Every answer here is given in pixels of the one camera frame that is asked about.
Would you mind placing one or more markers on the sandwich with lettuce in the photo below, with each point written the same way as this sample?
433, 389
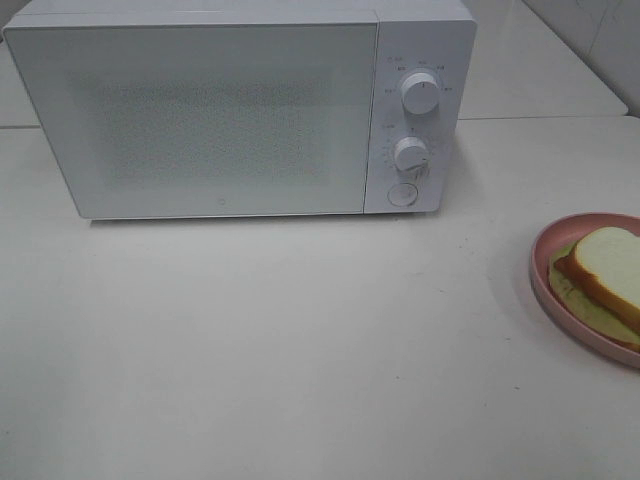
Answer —
597, 280

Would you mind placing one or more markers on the round door release button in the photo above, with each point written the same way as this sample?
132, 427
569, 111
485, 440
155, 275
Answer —
403, 195

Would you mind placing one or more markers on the white microwave knob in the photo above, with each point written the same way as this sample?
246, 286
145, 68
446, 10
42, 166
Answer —
410, 153
420, 92

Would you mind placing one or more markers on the pink round plate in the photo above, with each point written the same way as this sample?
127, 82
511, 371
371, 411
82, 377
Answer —
558, 234

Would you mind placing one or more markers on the white microwave oven body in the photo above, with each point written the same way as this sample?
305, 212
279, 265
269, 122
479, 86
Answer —
436, 36

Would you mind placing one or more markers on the white microwave door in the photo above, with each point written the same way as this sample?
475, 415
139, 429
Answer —
204, 121

